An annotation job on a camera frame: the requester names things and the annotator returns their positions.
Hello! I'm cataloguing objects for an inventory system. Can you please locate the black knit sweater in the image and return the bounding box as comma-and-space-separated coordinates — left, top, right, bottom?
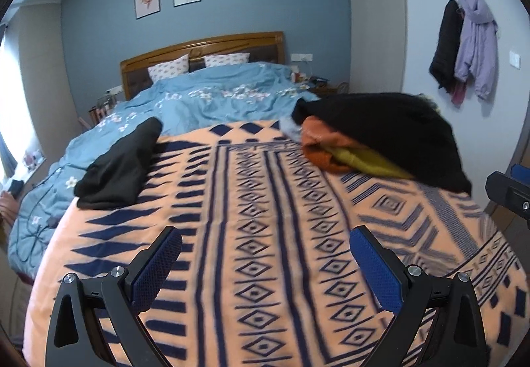
292, 92, 472, 195

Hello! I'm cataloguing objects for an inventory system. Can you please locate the dark grey folded garment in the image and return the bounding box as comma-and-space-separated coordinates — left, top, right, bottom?
74, 118, 163, 210

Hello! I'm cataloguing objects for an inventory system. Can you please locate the black hanging coat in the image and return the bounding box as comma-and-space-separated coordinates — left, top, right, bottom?
429, 0, 463, 93

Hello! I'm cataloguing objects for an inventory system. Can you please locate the lilac hanging jacket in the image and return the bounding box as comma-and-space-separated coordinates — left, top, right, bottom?
454, 0, 498, 101

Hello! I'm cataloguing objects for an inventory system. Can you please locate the mustard yellow garment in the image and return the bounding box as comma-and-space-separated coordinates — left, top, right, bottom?
323, 145, 414, 180

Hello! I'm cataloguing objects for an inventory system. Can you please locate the orange navy patterned blanket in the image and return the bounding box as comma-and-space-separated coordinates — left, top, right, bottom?
24, 121, 529, 366

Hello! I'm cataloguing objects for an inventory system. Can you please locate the orange garment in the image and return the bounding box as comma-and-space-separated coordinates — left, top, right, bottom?
301, 116, 366, 174

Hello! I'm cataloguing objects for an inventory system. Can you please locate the blue floral duvet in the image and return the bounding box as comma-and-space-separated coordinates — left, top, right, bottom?
7, 62, 317, 278

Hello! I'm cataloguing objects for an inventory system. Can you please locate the right patterned pillow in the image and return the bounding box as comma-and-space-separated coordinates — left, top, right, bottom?
204, 52, 250, 67

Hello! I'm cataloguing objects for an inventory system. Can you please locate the wooden headboard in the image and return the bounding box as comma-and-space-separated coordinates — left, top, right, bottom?
120, 31, 286, 101

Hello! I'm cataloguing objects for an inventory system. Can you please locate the pink flower framed picture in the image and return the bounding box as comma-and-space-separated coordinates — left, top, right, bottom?
134, 0, 161, 20

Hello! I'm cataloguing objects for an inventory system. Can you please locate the white wall switch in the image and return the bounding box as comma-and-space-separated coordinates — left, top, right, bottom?
509, 50, 521, 69

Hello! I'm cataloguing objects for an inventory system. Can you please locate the white wall socket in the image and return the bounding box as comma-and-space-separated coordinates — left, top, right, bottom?
290, 53, 313, 62

